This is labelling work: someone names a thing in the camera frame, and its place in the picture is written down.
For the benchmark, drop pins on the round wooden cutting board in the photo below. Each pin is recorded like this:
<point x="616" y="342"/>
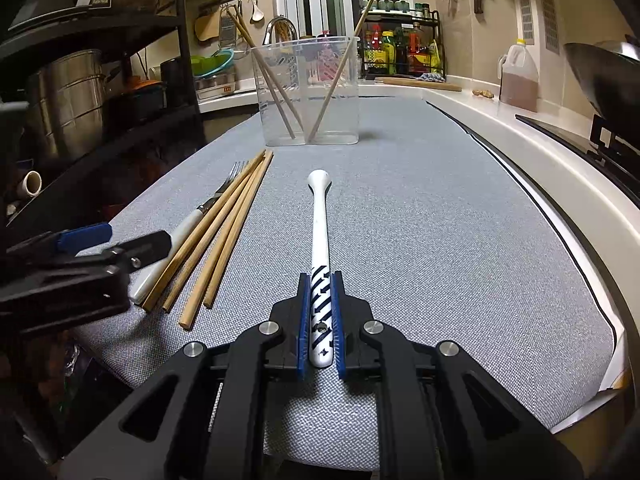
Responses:
<point x="416" y="83"/>

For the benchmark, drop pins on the chrome faucet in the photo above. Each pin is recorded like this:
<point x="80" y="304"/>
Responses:
<point x="279" y="29"/>

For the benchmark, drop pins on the gas stove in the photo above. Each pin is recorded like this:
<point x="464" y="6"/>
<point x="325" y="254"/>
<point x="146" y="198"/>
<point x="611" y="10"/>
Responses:
<point x="618" y="161"/>

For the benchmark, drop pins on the black condiment rack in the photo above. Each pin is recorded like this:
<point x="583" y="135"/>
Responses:
<point x="402" y="43"/>

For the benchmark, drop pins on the clear plastic container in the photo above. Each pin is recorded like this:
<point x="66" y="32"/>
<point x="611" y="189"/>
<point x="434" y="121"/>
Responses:
<point x="302" y="71"/>

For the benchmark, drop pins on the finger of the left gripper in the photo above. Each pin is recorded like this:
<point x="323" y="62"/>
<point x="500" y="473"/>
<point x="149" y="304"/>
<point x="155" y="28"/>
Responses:
<point x="140" y="252"/>
<point x="70" y="242"/>

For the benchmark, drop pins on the white hanging spoon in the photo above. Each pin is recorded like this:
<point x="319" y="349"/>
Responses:
<point x="257" y="14"/>

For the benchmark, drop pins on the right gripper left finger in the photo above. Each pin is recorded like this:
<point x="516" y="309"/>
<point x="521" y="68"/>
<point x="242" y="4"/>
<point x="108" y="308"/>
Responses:
<point x="289" y="358"/>

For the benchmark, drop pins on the white handled fork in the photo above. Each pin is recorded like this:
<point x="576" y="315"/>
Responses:
<point x="149" y="276"/>

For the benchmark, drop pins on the green and blue bowls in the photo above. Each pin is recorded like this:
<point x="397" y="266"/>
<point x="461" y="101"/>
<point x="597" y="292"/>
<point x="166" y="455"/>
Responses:
<point x="205" y="66"/>

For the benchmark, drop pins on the white striped spoon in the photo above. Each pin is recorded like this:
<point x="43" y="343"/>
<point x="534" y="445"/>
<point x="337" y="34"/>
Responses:
<point x="321" y="333"/>

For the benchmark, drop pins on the large steel pot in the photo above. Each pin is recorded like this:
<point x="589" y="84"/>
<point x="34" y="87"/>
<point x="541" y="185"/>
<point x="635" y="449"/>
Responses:
<point x="65" y="106"/>

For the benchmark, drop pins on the metal grater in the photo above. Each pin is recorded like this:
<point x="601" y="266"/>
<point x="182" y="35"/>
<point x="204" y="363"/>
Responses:
<point x="227" y="30"/>

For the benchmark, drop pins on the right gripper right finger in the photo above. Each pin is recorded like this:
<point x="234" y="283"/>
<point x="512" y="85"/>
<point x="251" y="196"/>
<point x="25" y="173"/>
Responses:
<point x="353" y="358"/>

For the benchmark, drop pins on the grey table mat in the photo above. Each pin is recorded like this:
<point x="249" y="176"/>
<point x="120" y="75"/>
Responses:
<point x="433" y="232"/>

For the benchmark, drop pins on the blue dish cloth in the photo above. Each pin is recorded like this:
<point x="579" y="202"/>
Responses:
<point x="432" y="77"/>

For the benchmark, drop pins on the oil jug with yellow cap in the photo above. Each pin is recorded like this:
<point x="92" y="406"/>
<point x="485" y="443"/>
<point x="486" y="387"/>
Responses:
<point x="518" y="76"/>

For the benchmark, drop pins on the black wok with lid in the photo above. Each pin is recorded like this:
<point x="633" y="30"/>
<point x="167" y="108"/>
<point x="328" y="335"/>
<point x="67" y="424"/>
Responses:
<point x="608" y="74"/>

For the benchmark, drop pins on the black storage shelf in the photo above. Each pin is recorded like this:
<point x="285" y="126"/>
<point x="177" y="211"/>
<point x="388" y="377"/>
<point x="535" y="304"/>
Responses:
<point x="150" y="105"/>

